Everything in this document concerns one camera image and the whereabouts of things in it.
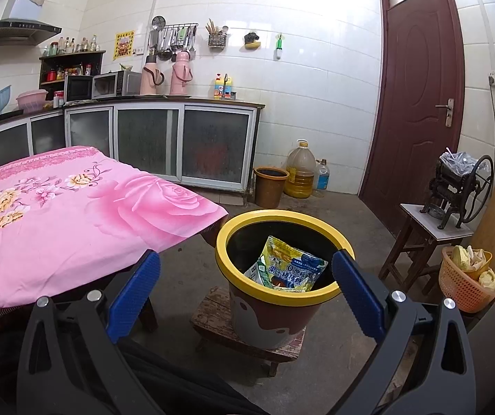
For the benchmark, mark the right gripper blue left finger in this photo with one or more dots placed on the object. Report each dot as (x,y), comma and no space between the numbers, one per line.
(128,297)

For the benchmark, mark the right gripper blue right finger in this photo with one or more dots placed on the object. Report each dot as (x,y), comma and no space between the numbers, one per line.
(365,295)

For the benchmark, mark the blue yellow snack packet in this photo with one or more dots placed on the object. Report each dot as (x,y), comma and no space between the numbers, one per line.
(285,268)

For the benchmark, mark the yellow rimmed trash bin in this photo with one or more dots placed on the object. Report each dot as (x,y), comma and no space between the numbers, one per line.
(239,244)

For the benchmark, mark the white kitchen cabinet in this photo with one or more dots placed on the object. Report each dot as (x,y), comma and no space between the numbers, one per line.
(203,143)

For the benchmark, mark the small wooden stool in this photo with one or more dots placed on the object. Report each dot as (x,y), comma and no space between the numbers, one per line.
(418,239)

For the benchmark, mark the pink floral tablecloth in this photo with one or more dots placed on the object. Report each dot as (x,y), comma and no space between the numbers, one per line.
(73,215)

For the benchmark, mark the low wooden stand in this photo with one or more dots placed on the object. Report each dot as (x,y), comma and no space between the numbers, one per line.
(229,321)

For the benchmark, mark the orange plastic basket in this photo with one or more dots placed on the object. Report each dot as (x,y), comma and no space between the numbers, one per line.
(466,277)

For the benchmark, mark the blue plastic bottle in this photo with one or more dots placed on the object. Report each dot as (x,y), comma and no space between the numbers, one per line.
(322,175)

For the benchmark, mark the black noodle press machine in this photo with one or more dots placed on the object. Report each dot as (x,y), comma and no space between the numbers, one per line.
(460,187)

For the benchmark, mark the large cooking oil jug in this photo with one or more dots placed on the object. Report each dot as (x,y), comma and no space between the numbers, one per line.
(300,165)

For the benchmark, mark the brown bucket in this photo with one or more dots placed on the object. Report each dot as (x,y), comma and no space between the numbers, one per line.
(269,186)

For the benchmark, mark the pink plastic basin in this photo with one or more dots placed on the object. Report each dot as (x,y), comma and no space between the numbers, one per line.
(32,101)

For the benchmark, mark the black small oven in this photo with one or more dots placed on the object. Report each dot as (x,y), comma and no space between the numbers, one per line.
(77,88)

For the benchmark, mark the dark red door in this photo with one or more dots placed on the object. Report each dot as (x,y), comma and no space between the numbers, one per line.
(423,65)

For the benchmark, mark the dark spice shelf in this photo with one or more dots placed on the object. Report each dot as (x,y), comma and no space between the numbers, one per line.
(55,68)

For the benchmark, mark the silver microwave oven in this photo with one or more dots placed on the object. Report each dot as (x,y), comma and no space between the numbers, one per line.
(115,84)

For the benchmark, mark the left pink thermos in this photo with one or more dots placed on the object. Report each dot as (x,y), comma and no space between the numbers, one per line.
(151,76)

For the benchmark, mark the pink thermos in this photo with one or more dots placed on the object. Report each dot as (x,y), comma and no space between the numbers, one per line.
(151,76)
(181,73)

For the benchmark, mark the range hood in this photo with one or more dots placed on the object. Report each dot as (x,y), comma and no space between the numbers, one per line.
(20,24)

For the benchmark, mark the right pink thermos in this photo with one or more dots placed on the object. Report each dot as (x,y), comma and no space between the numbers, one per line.
(181,73)

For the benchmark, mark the yellow detergent bottles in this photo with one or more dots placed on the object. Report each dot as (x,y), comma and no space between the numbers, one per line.
(223,87)

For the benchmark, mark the hanging utensil rack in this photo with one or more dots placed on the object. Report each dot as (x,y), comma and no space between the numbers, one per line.
(166,41)

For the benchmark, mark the chopstick holder basket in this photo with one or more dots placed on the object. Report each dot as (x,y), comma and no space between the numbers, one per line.
(217,35)

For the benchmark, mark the door handle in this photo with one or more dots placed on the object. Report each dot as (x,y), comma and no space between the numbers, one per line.
(449,111)

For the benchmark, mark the yellow wall poster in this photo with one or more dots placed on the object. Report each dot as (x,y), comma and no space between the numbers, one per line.
(124,44)

